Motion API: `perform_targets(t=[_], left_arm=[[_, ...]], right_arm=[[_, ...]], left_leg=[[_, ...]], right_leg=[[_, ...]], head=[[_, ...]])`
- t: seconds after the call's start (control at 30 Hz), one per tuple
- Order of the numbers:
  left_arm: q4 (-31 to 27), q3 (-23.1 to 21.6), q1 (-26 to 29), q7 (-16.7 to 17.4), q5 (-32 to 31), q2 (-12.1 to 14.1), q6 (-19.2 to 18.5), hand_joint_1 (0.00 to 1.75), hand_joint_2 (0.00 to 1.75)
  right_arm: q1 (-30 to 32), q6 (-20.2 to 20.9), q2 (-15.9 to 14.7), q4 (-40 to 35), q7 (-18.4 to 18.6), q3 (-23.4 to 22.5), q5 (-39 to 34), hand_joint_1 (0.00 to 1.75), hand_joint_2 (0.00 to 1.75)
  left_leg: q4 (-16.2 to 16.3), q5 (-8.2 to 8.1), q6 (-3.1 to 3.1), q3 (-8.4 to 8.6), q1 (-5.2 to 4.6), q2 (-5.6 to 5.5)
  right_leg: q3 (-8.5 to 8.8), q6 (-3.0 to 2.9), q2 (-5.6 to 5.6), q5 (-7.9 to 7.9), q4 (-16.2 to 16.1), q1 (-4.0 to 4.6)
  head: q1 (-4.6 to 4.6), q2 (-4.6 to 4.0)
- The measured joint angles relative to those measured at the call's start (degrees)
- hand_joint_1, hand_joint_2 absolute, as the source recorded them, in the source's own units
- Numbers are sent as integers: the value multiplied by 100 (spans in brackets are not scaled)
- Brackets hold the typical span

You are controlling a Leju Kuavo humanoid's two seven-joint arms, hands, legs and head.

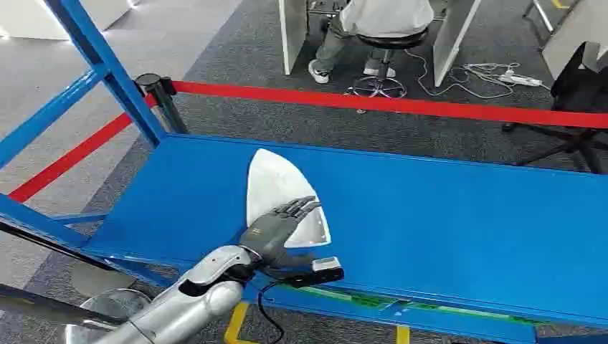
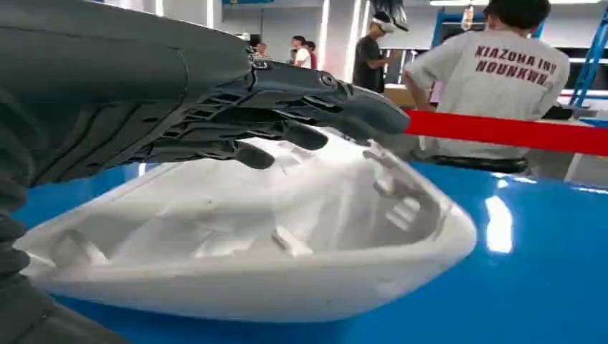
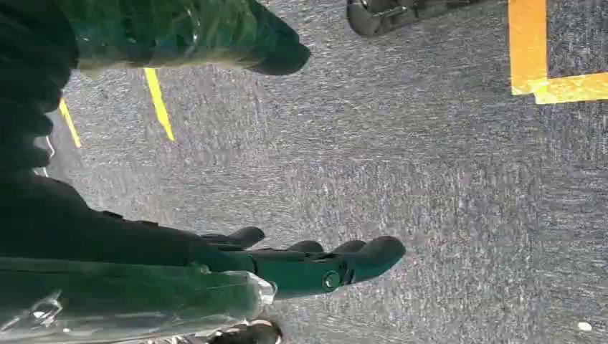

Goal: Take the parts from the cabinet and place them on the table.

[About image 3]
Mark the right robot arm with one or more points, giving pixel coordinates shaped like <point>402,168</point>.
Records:
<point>26,76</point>

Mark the small white scrap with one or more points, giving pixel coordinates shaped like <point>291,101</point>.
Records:
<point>584,326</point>

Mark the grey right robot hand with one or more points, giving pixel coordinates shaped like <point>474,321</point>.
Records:
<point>119,237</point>

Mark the black robot foot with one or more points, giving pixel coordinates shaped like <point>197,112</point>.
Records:
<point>380,16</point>
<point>252,334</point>

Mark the yellow floor tape corner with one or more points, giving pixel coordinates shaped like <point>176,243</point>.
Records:
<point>527,47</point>

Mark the yellow floor tape strip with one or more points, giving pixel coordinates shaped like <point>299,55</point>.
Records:
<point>70,123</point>
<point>159,104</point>

